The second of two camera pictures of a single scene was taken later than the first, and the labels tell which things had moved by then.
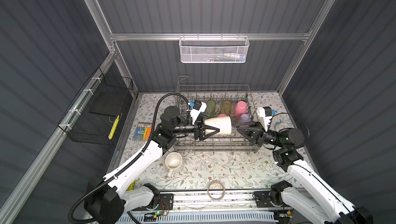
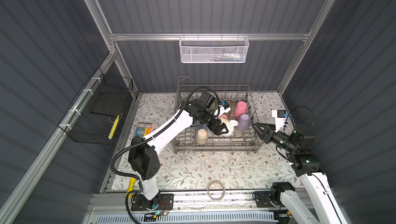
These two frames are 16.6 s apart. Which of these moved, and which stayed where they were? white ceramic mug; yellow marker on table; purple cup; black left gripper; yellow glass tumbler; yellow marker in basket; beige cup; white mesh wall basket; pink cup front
Moved: black left gripper; white ceramic mug; beige cup
Stayed: purple cup; white mesh wall basket; yellow glass tumbler; pink cup front; yellow marker in basket; yellow marker on table
